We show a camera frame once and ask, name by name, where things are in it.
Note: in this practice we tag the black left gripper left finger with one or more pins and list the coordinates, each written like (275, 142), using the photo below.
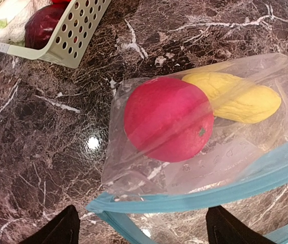
(63, 228)

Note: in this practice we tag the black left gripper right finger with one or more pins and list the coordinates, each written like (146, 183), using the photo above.
(224, 228)

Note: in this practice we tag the large clear zip bag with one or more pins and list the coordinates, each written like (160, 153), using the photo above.
(152, 201)

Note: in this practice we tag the red apple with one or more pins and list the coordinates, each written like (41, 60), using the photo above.
(168, 119)

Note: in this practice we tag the yellow wrinkled banana-like fruit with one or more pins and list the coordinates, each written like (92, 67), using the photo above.
(235, 98)

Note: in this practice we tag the green perforated plastic basket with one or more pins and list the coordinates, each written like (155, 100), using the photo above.
(70, 38)

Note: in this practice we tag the dark purple fruit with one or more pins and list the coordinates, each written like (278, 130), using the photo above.
(41, 25)

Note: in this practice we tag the white cabbage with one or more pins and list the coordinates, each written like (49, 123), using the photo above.
(13, 17)

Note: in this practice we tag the red bell pepper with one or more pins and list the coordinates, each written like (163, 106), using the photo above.
(60, 1)

